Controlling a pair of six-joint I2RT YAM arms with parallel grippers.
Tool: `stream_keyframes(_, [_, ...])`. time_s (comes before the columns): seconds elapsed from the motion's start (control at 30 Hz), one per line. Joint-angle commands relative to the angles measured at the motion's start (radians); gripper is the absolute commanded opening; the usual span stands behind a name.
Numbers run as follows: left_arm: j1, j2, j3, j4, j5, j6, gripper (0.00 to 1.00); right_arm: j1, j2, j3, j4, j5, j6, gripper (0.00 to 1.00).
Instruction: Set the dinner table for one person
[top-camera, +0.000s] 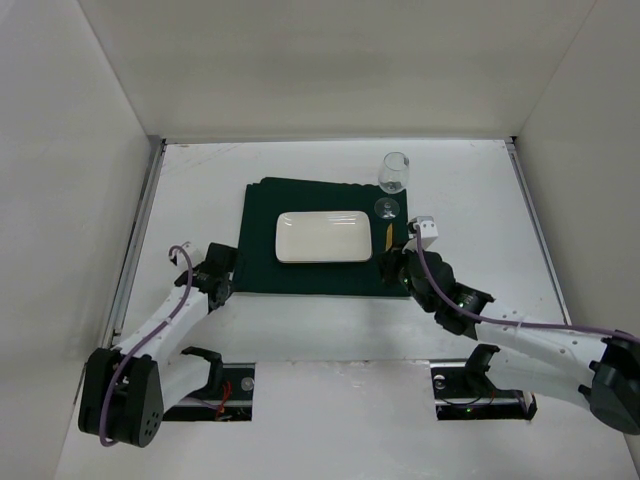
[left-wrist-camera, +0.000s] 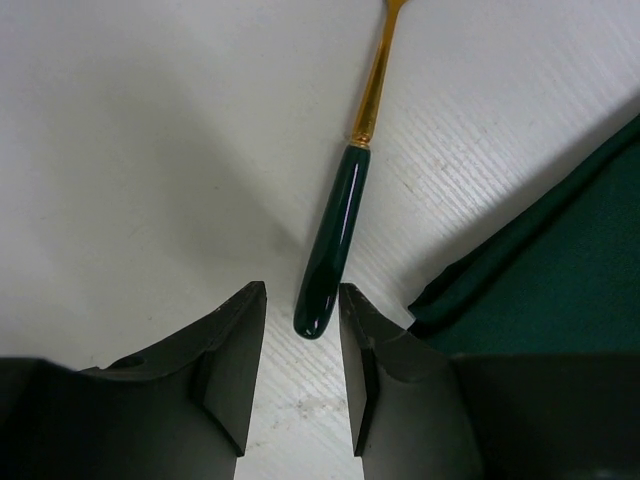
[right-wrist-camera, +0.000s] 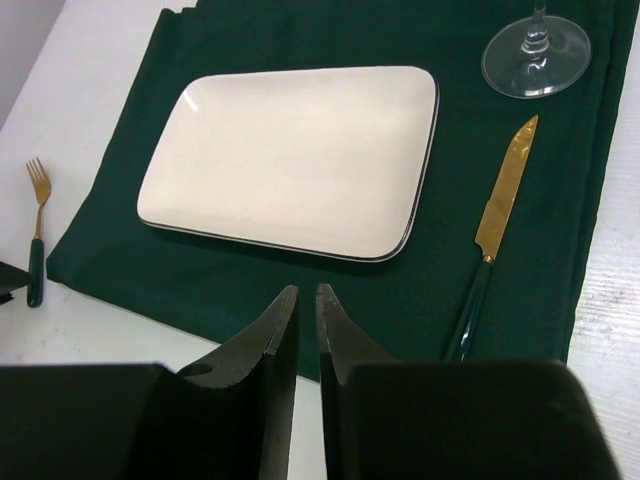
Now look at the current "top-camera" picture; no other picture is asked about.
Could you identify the gold knife dark handle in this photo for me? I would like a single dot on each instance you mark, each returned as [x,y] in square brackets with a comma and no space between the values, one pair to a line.
[389,237]

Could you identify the aluminium table rail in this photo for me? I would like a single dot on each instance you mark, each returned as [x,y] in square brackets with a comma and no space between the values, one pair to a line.
[513,153]
[118,309]

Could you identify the left aluminium table rail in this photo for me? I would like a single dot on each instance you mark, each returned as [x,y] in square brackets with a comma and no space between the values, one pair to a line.
[118,309]

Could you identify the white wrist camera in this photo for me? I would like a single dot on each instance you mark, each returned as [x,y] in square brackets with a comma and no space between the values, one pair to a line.
[180,254]
[423,232]

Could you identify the clear wine glass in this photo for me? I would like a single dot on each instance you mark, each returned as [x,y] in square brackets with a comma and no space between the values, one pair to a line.
[393,178]

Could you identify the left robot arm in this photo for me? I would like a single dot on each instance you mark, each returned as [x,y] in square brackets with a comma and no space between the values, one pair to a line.
[129,387]

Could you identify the right aluminium table rail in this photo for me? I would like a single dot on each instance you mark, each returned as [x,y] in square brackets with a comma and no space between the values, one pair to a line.
[513,153]

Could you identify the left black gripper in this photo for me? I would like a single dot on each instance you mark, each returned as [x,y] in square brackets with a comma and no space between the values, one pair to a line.
[220,257]

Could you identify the white rectangular plate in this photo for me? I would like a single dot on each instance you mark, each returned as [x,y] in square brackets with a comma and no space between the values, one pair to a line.
[323,237]

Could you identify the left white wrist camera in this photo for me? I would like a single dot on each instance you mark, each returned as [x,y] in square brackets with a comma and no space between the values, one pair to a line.
[180,254]

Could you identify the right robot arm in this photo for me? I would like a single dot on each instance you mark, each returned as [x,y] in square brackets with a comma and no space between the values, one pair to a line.
[593,368]

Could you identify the dark green cloth placemat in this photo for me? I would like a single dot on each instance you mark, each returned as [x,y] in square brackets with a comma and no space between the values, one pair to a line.
[257,269]

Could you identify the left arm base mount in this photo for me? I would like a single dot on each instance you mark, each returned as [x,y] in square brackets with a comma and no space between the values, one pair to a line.
[197,385]

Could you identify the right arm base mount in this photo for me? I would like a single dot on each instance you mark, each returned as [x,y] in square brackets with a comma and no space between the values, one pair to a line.
[463,392]

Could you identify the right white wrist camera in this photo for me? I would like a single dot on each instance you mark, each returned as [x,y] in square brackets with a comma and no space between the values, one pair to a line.
[423,232]

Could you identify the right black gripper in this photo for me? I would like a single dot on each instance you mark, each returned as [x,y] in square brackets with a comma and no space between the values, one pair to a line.
[395,262]

